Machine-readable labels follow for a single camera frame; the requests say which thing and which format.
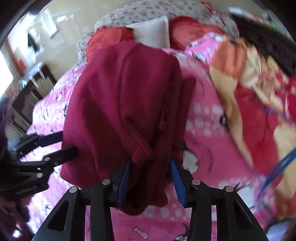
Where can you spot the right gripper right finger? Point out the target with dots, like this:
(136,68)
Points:
(234,219)

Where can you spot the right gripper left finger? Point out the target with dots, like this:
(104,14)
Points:
(66,221)

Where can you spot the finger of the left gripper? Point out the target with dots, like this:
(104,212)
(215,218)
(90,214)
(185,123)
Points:
(55,157)
(28,143)

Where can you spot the dark red garment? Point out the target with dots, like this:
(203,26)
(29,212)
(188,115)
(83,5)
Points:
(130,102)

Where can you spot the dark wooden side table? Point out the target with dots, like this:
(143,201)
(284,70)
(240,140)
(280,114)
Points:
(36,84)

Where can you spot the orange red cartoon blanket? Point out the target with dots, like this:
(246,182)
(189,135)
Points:
(259,103)

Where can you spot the left red heart cushion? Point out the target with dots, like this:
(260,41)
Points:
(105,36)

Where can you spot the red heart cushion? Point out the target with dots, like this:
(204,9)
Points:
(183,30)
(105,36)

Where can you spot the beige square pillow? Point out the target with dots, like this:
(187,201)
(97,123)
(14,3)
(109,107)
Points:
(153,33)

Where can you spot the floral bed cover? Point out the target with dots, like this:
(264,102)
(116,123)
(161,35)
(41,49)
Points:
(139,11)

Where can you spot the dark headboard shelf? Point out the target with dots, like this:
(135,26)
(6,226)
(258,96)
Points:
(268,42)

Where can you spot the right red heart cushion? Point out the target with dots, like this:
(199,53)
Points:
(183,30)

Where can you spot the white wall poster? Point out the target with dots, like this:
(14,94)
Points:
(49,24)

